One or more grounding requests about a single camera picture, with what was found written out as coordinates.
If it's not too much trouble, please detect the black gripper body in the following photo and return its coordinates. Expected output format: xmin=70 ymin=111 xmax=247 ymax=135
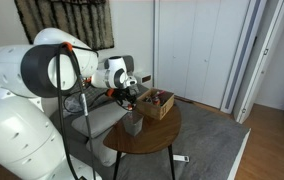
xmin=113 ymin=88 xmax=137 ymax=106

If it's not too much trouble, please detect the grey translucent plastic container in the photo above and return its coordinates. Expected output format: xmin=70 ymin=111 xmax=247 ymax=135
xmin=122 ymin=111 xmax=145 ymax=137

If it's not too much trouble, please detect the small checked grey cushion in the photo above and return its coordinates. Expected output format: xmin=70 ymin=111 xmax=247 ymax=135
xmin=128 ymin=83 xmax=140 ymax=97

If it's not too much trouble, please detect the wooden crate box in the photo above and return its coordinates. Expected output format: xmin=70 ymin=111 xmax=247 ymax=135
xmin=135 ymin=87 xmax=176 ymax=121

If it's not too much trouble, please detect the large grey pillow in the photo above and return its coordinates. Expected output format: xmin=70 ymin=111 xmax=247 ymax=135
xmin=71 ymin=101 xmax=130 ymax=139

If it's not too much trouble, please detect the large checked grey cushion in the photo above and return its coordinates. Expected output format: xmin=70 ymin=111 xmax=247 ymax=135
xmin=63 ymin=84 xmax=116 ymax=116

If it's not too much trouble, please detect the round dark wooden table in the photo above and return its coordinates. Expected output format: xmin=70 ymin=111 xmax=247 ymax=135
xmin=102 ymin=103 xmax=183 ymax=180

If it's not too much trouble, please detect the light grey pillow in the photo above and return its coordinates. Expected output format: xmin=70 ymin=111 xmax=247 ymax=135
xmin=85 ymin=128 xmax=126 ymax=168

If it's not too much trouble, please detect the dark grey sofa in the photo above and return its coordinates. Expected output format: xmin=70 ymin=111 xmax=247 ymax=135
xmin=48 ymin=55 xmax=150 ymax=180

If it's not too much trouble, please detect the white device on floor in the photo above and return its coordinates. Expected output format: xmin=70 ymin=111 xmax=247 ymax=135
xmin=172 ymin=154 xmax=190 ymax=163

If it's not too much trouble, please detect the white wardrobe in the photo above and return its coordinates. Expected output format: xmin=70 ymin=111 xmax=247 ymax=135
xmin=153 ymin=0 xmax=251 ymax=109

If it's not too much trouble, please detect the grey floor carpet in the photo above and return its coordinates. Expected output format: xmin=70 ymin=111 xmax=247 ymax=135
xmin=108 ymin=99 xmax=251 ymax=180

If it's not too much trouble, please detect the white room door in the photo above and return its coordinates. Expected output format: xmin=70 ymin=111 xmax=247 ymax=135
xmin=233 ymin=0 xmax=284 ymax=125

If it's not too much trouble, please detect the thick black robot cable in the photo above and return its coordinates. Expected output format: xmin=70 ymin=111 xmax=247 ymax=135
xmin=55 ymin=41 xmax=100 ymax=180

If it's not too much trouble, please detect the shaggy brown wall tapestry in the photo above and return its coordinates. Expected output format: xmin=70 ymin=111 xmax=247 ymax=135
xmin=14 ymin=0 xmax=115 ymax=52

